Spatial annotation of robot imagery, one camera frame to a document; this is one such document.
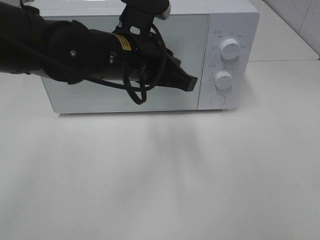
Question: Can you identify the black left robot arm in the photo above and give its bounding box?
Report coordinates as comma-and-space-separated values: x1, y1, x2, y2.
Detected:
0, 0, 198, 92

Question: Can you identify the white timer knob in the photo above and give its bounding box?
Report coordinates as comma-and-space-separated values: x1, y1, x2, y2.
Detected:
213, 71, 233, 90

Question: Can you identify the round white door button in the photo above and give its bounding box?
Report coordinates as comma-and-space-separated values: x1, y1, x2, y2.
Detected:
210, 94, 226, 109

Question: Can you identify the white microwave door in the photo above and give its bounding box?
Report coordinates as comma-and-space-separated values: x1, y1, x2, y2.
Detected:
42, 14, 209, 114

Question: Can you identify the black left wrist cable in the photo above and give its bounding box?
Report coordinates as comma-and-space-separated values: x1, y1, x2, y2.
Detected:
0, 23, 168, 105

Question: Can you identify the white microwave oven body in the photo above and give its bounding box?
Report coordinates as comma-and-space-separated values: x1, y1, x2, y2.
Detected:
34, 0, 261, 116

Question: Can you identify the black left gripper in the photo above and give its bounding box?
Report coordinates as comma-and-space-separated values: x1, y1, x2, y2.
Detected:
109, 0, 198, 92

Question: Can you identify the upper white power knob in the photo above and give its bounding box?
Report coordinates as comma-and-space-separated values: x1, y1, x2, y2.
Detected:
218, 37, 241, 60

